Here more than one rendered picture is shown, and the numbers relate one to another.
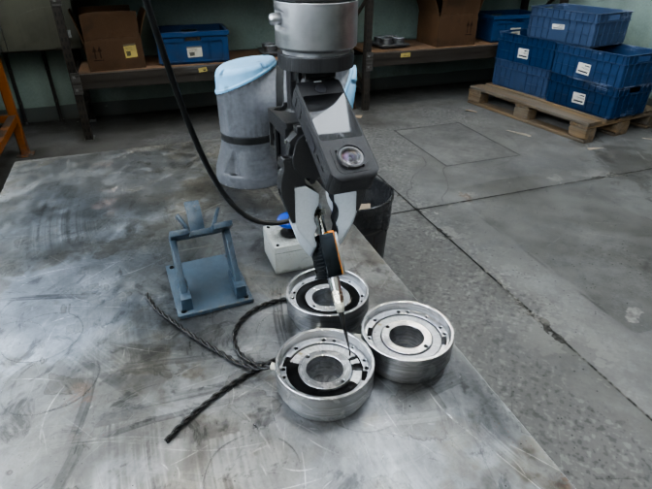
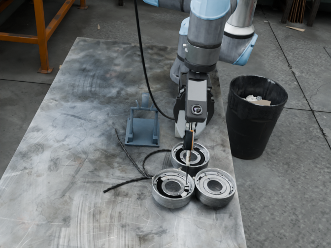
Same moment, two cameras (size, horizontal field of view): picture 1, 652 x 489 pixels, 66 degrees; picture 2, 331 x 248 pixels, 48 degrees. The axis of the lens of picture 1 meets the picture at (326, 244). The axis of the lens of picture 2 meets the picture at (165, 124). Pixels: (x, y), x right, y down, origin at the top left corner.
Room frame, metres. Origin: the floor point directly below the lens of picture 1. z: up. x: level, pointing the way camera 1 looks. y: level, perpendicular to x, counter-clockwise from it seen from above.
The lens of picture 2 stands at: (-0.24, -0.16, 1.50)
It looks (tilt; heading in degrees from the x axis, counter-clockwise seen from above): 37 degrees down; 17
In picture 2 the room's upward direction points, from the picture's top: 7 degrees clockwise
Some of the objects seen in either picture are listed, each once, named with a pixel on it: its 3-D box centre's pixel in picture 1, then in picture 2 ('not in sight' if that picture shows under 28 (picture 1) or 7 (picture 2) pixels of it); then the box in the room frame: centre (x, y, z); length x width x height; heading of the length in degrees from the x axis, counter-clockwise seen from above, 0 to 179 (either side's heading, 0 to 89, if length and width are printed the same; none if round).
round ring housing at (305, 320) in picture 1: (327, 302); (189, 158); (0.52, 0.00, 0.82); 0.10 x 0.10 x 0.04
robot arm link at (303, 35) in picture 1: (312, 27); (201, 50); (0.49, 0.01, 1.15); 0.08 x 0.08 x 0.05
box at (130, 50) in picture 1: (113, 37); not in sight; (3.78, 1.50, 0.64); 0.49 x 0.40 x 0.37; 115
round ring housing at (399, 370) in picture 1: (406, 342); (214, 188); (0.44, -0.09, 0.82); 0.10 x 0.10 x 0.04
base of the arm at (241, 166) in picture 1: (251, 151); (191, 65); (0.98, 0.15, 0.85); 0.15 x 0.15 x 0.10
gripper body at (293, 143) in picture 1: (313, 113); (196, 81); (0.50, 0.01, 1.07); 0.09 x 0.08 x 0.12; 23
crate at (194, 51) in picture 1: (191, 44); not in sight; (3.99, 1.00, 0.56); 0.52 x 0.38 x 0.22; 107
